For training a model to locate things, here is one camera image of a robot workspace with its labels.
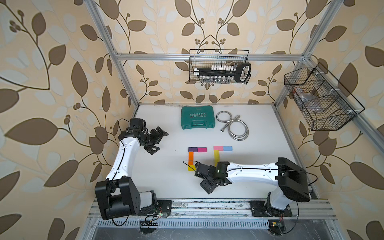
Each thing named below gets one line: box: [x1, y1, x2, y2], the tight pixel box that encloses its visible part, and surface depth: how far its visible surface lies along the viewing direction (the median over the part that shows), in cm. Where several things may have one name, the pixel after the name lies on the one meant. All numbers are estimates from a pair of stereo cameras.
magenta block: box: [197, 147, 208, 153], surface depth 97 cm
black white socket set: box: [193, 62, 252, 84], surface depth 86 cm
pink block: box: [213, 145, 224, 151], surface depth 98 cm
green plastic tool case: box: [181, 105, 215, 130], surface depth 110 cm
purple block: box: [188, 147, 198, 153], surface depth 96 cm
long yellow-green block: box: [214, 150, 220, 167], surface depth 95 cm
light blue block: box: [223, 146, 233, 151], surface depth 98 cm
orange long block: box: [188, 151, 194, 165], surface depth 95 cm
